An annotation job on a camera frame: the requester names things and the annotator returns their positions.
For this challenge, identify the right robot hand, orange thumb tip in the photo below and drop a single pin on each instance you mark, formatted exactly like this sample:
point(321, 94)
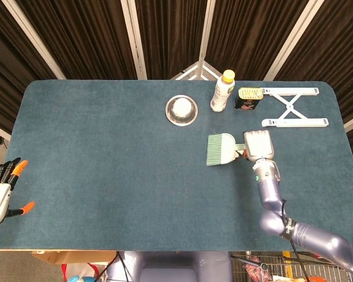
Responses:
point(259, 145)

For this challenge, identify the white brush with green bristles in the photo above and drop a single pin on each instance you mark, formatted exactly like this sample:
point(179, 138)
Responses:
point(222, 148)

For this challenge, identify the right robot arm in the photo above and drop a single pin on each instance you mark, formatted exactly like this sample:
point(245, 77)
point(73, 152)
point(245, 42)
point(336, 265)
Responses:
point(311, 238)

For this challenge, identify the small silver metal bowl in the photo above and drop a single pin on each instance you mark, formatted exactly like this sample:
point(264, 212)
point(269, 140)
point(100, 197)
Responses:
point(181, 111)

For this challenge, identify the white folding laptop stand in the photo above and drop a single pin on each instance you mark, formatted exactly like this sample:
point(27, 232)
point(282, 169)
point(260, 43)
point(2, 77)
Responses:
point(294, 122)

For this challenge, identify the black and gold tin can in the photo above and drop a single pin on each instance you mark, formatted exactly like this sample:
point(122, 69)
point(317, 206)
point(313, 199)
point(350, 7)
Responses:
point(247, 101)

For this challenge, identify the white bottle with yellow cap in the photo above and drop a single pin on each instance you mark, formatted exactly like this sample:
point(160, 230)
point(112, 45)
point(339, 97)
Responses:
point(220, 95)

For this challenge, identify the brown cardboard box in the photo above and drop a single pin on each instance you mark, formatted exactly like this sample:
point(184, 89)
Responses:
point(76, 257)

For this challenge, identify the red and white bag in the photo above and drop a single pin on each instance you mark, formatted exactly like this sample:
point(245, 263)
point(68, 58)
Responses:
point(79, 270)

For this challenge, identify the blue felt table mat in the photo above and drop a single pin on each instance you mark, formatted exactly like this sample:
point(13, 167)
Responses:
point(106, 161)

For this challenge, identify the purple robot torso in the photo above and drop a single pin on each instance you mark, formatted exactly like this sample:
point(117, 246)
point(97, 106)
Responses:
point(170, 268)

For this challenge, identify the dark brown curtain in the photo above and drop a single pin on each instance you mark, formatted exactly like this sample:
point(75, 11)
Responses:
point(91, 35)

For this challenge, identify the white screen base frame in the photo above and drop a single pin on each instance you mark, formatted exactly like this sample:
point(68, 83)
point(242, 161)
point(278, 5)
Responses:
point(204, 72)

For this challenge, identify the white screen frame pole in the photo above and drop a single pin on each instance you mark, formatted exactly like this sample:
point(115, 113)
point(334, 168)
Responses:
point(294, 38)
point(206, 29)
point(32, 35)
point(133, 38)

